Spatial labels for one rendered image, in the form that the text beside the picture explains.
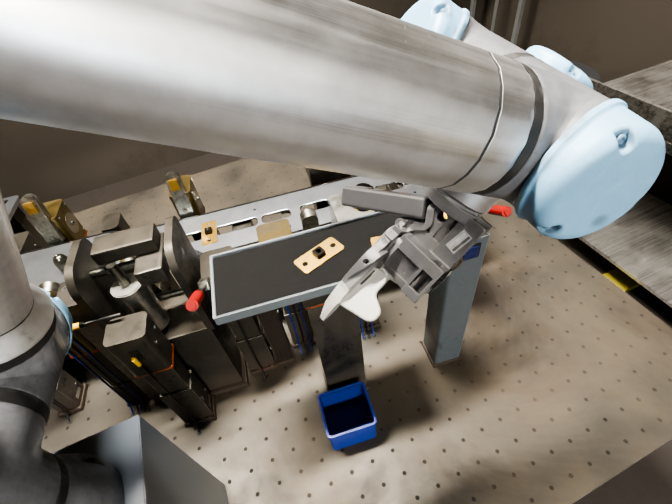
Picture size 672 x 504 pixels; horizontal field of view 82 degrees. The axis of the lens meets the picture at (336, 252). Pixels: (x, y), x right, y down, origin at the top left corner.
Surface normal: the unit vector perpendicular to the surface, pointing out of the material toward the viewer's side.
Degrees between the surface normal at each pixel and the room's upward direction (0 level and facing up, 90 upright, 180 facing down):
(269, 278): 0
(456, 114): 68
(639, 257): 0
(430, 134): 85
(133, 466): 0
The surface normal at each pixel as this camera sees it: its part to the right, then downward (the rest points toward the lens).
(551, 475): -0.11, -0.69
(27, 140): 0.41, 0.63
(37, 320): 0.88, -0.37
